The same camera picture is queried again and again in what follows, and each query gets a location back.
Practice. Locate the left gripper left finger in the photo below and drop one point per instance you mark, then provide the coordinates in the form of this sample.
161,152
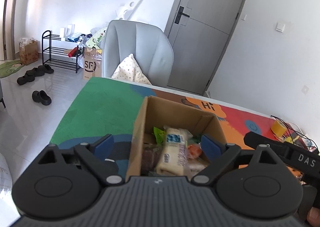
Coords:
93,157

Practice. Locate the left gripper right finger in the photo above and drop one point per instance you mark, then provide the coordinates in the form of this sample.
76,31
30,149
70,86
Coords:
221,159

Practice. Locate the orange snack packet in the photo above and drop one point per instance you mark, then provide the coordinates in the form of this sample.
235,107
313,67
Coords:
194,151

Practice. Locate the clear white wafer packet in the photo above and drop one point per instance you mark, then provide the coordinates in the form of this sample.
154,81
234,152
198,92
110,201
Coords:
195,166

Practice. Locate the white blue biscuit packet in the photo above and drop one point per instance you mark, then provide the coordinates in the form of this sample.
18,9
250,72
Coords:
174,157

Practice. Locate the green snack packet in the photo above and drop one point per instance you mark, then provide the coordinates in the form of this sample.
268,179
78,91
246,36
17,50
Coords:
159,135

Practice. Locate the person's right hand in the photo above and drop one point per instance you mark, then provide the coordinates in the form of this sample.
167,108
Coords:
313,217

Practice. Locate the yellow toy figure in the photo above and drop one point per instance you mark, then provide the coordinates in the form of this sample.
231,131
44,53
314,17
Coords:
291,139

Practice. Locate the yellow tape roll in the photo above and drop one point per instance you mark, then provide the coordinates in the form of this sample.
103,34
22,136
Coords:
278,128

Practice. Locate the colourful cartoon table mat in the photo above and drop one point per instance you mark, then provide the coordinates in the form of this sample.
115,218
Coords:
106,106

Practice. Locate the cardboard box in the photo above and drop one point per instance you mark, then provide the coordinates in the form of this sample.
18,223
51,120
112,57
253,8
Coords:
159,112

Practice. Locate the black slipper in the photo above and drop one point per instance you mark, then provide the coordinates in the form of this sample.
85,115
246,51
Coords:
41,97

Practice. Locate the cream dotted cushion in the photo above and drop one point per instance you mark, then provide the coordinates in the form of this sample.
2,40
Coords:
129,70

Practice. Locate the brown paper shopping bag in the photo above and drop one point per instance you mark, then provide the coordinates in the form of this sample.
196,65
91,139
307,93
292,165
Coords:
92,63

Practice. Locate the black shoe rack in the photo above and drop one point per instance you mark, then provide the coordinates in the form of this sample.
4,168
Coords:
57,56

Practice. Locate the black shoe pair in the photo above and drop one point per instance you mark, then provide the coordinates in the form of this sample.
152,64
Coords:
30,75

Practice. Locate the grey armchair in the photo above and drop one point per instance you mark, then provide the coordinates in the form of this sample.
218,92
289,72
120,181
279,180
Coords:
147,43

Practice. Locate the green round floor mat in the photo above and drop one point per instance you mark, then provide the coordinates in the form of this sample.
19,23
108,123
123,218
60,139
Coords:
9,68

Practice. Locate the grey door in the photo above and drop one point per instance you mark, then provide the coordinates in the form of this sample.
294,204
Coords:
200,41

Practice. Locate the white wall switch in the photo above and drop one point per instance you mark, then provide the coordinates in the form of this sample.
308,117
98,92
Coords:
280,27

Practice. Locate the black door handle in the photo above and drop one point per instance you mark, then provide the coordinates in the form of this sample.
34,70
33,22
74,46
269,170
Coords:
179,14

